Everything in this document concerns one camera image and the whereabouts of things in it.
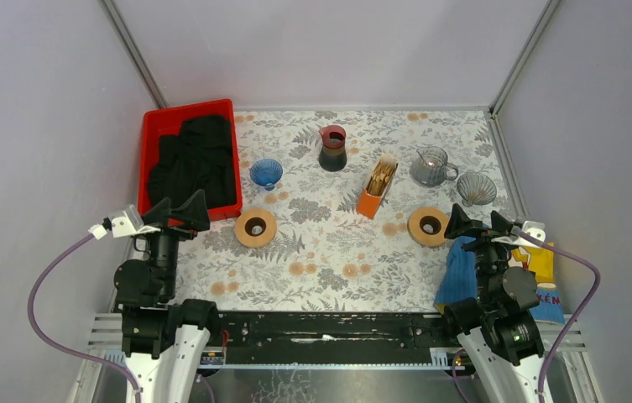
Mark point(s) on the blue glass dripper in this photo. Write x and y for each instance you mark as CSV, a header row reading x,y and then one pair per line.
x,y
266,173

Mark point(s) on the black cloth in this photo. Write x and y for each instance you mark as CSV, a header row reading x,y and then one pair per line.
x,y
199,157

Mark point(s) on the orange coffee filter box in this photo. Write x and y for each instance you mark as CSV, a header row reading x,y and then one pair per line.
x,y
377,185

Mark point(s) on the yellow blue snack bag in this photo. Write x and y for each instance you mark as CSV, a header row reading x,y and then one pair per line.
x,y
540,262

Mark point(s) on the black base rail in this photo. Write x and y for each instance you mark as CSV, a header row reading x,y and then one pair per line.
x,y
271,339

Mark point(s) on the grey ribbed glass dripper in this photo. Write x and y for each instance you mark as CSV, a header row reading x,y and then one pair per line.
x,y
476,189

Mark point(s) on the red-rimmed glass carafe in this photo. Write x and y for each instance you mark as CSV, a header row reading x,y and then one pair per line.
x,y
333,154

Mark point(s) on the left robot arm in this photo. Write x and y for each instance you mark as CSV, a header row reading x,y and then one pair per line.
x,y
162,340

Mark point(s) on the grey glass pitcher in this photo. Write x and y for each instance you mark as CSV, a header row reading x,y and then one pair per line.
x,y
430,167

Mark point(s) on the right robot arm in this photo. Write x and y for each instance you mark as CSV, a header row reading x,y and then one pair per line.
x,y
495,326

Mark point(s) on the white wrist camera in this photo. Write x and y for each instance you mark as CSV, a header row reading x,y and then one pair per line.
x,y
121,224
528,234

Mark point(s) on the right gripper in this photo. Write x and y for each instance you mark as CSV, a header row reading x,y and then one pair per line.
x,y
460,223

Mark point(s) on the blue cloth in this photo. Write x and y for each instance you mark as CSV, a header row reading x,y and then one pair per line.
x,y
459,281

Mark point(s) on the floral table mat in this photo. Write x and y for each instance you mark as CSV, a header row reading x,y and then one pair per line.
x,y
325,256

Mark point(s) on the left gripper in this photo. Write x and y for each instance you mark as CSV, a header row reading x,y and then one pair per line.
x,y
168,223

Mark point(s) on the red plastic bin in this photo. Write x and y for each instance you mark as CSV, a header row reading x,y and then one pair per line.
x,y
167,121

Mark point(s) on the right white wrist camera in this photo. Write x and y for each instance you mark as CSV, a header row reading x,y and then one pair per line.
x,y
528,234

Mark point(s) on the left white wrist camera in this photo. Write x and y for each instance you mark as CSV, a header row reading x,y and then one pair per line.
x,y
121,224

